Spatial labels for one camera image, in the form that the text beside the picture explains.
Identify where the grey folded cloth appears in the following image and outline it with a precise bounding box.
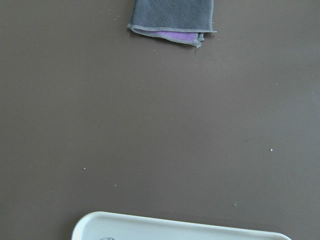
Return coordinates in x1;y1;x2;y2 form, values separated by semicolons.
127;0;217;48

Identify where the cream rabbit serving tray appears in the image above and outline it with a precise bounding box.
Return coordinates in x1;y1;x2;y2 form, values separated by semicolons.
71;211;289;240

